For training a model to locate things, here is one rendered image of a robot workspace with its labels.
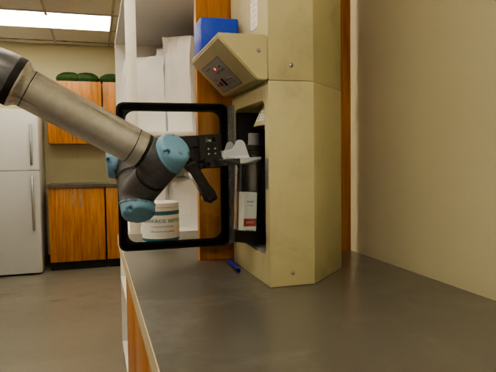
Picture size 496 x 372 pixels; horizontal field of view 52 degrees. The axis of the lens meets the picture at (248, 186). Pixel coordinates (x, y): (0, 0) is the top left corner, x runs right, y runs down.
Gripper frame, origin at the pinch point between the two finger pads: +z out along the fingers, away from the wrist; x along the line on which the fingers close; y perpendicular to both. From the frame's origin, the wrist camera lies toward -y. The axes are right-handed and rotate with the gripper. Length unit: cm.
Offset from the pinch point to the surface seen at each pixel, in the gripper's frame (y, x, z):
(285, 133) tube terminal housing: 5.8, -13.9, 4.0
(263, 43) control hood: 26.0, -14.1, 0.0
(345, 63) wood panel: 28, 23, 39
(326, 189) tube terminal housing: -8.1, -7.8, 16.2
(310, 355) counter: -29, -54, -9
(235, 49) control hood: 24.9, -14.1, -6.4
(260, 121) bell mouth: 9.7, -2.5, 2.1
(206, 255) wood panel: -26.7, 23.5, -8.9
